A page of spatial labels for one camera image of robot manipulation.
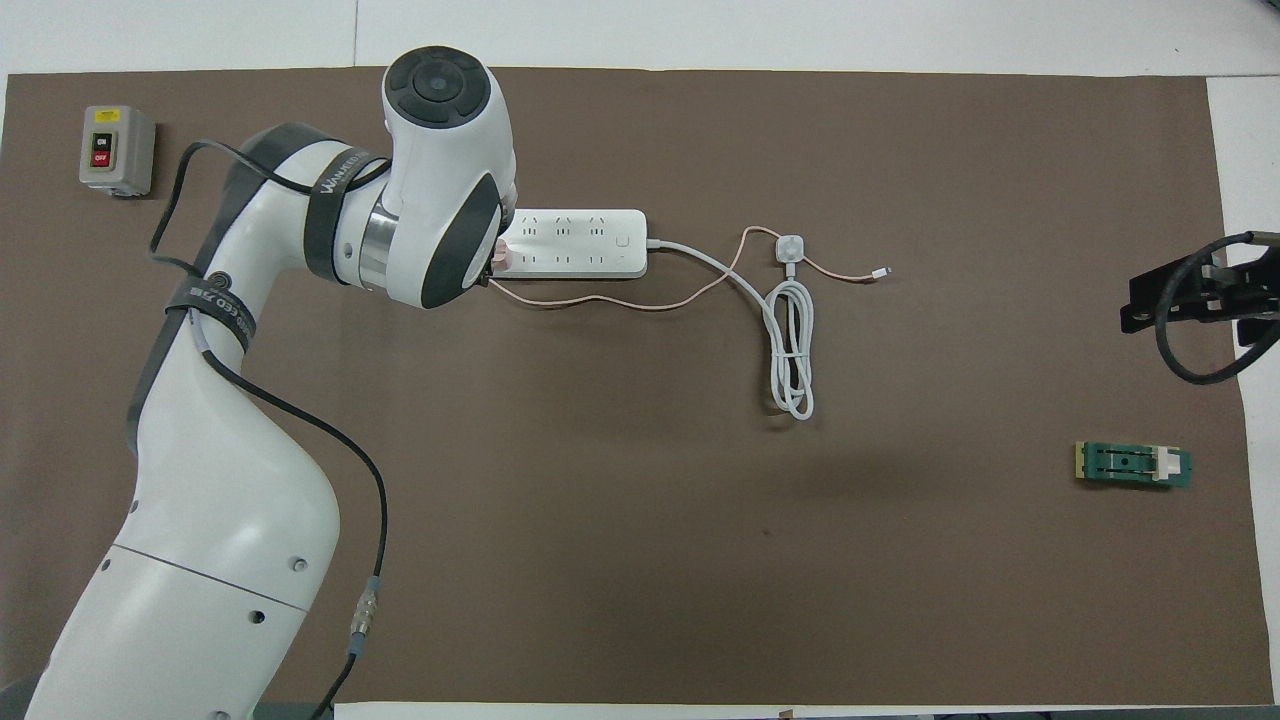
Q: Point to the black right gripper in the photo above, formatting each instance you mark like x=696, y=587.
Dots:
x=1245, y=300

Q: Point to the pink charger adapter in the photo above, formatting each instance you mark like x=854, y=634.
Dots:
x=503, y=257

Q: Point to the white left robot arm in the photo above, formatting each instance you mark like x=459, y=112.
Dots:
x=220, y=500

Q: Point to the white power strip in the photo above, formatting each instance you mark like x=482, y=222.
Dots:
x=590, y=243

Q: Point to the green circuit board clip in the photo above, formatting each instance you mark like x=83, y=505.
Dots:
x=1125, y=465

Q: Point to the brown table mat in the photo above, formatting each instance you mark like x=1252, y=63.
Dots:
x=700, y=550

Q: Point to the grey on-off switch box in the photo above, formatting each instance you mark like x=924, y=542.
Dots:
x=115, y=150

